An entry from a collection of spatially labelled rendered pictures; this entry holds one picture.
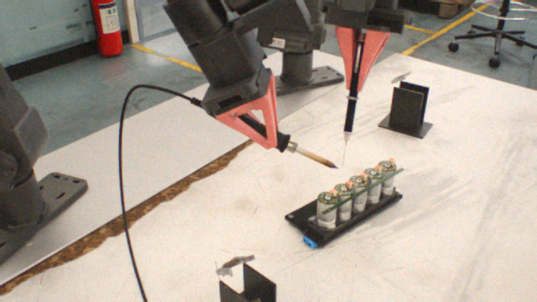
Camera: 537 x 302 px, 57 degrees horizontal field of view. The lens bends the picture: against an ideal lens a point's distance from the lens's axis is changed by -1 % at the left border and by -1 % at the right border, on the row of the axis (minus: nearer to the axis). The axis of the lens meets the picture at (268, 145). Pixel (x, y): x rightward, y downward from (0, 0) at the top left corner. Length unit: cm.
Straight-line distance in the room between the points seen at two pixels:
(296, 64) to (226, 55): 48
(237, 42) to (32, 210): 36
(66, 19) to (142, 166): 257
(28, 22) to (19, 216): 257
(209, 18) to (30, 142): 27
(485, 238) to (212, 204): 37
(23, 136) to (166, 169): 24
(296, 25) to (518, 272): 39
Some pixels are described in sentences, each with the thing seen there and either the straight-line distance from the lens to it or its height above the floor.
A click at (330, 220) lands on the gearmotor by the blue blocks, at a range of 63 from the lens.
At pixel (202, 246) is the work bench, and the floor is 75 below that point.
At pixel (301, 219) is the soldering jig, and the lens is 67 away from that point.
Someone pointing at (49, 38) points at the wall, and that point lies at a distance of 330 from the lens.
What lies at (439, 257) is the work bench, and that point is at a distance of 66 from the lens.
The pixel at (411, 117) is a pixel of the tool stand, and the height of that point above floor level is 78.
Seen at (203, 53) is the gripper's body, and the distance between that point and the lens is 55.
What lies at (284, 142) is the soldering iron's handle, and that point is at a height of 88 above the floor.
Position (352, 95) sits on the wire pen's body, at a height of 92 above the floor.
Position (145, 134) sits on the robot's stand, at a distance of 90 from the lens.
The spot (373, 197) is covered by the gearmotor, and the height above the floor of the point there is 78.
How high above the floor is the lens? 119
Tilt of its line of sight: 32 degrees down
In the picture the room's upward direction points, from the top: straight up
